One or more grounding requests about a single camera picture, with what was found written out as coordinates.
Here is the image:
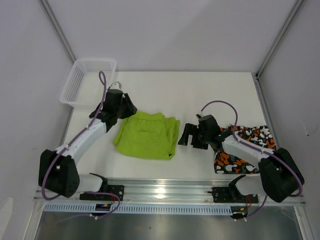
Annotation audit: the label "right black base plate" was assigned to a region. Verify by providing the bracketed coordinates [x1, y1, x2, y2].
[207, 186, 259, 204]

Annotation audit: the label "white plastic basket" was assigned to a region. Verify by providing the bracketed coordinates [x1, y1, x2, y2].
[59, 58, 117, 108]

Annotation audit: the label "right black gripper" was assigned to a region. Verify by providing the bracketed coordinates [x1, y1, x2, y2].
[178, 123, 211, 150]

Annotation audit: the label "aluminium frame post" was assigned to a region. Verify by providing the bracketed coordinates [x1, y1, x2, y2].
[254, 0, 307, 81]
[38, 0, 77, 63]

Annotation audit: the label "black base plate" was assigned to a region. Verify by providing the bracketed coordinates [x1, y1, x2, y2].
[79, 184, 125, 201]
[207, 186, 259, 204]

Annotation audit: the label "slotted cable duct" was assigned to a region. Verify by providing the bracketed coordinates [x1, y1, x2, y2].
[44, 202, 233, 216]

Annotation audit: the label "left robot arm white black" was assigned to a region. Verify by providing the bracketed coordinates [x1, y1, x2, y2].
[38, 89, 137, 200]

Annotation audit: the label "aluminium mounting rail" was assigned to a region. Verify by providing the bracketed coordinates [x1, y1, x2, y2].
[33, 177, 307, 206]

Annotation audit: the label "green shorts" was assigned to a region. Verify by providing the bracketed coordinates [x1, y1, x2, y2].
[113, 111, 181, 160]

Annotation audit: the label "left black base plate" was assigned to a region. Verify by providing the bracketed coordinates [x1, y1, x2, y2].
[79, 184, 125, 201]

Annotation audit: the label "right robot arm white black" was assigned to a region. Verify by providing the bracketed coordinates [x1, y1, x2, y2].
[178, 115, 305, 203]

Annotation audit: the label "orange camouflage shorts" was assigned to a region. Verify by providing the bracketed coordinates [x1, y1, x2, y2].
[213, 125, 277, 175]

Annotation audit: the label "left aluminium frame post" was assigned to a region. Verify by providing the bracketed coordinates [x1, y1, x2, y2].
[38, 0, 77, 63]

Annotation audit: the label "right aluminium frame post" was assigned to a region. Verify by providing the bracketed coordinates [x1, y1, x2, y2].
[254, 0, 307, 81]

